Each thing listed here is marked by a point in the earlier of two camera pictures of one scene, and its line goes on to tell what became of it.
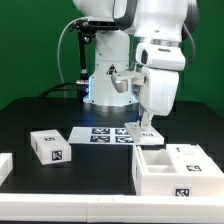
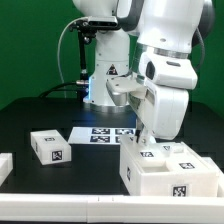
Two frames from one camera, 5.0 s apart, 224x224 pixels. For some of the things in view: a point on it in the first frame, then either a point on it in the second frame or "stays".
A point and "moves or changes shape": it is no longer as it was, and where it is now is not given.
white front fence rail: (108, 208) stays
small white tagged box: (50, 147) stays
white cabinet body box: (175, 170) moves or changes shape
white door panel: (143, 135) moves or changes shape
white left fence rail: (6, 165) stays
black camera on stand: (86, 30) stays
